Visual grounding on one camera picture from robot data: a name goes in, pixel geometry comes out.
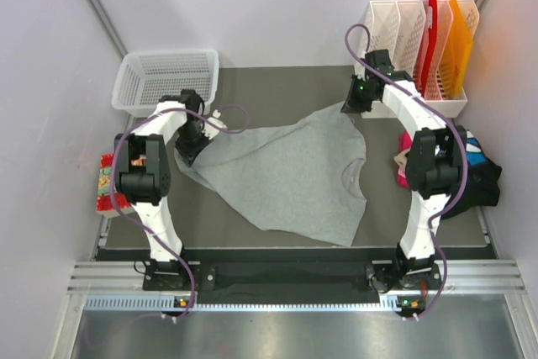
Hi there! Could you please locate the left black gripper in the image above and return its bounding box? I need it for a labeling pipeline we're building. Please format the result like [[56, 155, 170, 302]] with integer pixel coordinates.
[[174, 121, 214, 166]]

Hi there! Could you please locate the grey t-shirt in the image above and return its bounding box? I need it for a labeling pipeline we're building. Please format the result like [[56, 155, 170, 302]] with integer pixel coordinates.
[[176, 104, 367, 247]]

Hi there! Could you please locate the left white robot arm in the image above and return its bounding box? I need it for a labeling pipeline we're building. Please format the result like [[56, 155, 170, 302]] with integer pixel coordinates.
[[113, 89, 211, 291]]

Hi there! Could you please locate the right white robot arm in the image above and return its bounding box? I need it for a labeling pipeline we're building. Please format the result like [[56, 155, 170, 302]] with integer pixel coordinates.
[[341, 50, 466, 293]]

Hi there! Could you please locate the magenta folded t-shirt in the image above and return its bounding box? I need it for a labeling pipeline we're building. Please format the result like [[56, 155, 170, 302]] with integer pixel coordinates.
[[397, 132, 412, 188]]

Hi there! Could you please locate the white file organizer rack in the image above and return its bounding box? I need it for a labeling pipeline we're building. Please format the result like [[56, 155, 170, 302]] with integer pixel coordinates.
[[358, 0, 467, 119]]

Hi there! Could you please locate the beige folded t-shirt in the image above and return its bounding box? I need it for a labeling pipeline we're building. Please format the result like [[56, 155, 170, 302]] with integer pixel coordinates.
[[393, 149, 410, 171]]

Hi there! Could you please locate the white perforated plastic basket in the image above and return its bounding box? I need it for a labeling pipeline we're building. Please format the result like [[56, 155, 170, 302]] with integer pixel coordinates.
[[111, 49, 219, 118]]

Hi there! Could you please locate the orange plastic folder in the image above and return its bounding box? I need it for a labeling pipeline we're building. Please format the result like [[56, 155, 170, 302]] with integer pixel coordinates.
[[438, 0, 480, 99]]

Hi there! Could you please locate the red illustrated book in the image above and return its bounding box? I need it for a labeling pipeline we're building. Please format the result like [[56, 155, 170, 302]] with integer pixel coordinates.
[[96, 154, 133, 218]]

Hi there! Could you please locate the red plastic folder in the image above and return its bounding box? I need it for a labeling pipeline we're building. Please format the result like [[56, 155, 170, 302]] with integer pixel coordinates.
[[421, 0, 438, 95]]

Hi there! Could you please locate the black daisy print t-shirt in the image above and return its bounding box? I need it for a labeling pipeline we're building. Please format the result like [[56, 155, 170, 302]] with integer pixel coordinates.
[[439, 130, 502, 220]]

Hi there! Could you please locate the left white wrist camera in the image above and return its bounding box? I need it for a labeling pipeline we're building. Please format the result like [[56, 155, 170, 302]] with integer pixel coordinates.
[[203, 109, 228, 141]]

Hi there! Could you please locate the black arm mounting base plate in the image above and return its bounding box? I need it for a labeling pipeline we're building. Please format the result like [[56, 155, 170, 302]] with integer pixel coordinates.
[[143, 260, 440, 302]]

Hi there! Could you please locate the white slotted cable duct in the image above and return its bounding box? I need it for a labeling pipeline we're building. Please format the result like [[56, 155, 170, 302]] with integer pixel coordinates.
[[84, 294, 419, 313]]

